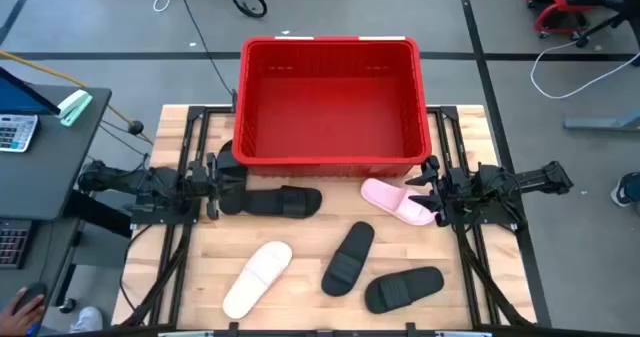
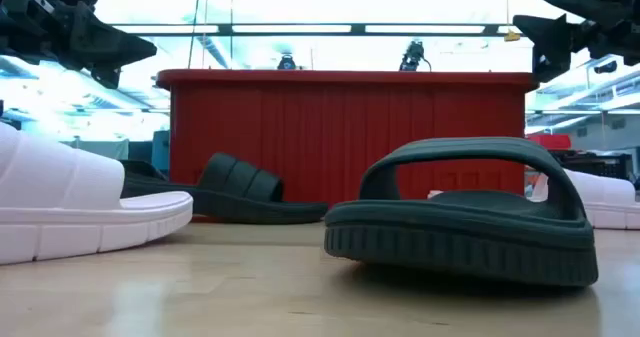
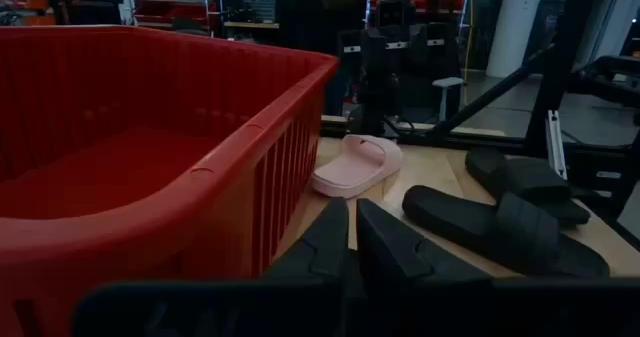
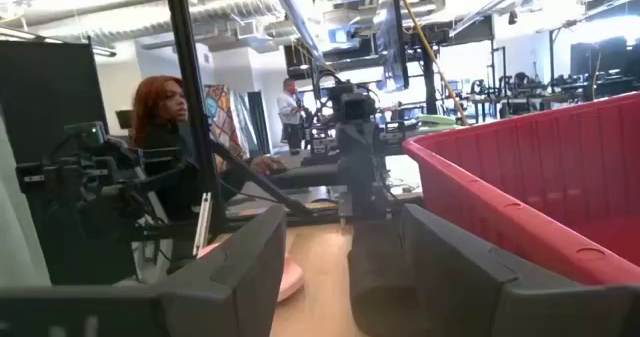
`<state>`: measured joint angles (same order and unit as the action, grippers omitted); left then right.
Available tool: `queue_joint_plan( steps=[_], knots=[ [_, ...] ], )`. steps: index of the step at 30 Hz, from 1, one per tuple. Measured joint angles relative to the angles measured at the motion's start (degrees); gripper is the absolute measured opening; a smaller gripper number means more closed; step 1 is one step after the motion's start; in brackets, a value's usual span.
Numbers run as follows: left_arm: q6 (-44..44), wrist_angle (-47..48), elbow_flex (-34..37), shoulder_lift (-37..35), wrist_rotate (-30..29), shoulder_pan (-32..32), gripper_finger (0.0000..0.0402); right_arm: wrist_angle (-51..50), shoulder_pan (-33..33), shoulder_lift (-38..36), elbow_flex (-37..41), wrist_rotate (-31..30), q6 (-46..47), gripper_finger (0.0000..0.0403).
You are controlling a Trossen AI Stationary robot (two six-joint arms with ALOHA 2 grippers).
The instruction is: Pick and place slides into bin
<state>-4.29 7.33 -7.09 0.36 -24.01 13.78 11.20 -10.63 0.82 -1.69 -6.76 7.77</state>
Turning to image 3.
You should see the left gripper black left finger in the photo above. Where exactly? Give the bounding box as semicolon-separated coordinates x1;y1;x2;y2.
259;197;351;284

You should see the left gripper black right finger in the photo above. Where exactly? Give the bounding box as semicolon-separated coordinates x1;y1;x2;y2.
355;198;494;284

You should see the black rubber slide sandal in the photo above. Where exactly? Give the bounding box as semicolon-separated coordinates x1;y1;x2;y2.
401;184;611;279
464;146;592;227

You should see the large red plastic bin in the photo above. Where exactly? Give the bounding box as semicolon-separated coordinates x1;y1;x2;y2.
0;25;342;337

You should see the pink rubber slide sandal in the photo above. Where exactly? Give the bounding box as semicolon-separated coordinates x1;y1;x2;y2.
310;133;404;200

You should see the light grey small stand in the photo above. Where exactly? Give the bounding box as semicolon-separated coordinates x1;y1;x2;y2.
432;76;465;123

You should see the wooden shelf board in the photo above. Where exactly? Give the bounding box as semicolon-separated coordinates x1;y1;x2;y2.
223;20;280;30

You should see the grey plastic crate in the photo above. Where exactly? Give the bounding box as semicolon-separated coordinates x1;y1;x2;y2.
243;0;277;24

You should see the white round pillar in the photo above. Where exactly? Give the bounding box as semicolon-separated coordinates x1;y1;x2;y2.
485;0;547;79

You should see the red storage shelf rack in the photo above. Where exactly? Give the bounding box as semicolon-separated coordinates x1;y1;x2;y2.
128;0;222;29

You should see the silver aluminium bracket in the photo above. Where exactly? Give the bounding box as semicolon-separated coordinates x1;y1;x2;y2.
545;109;569;181

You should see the black metal rig frame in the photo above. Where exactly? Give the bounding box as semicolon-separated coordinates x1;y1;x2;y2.
319;0;640;253

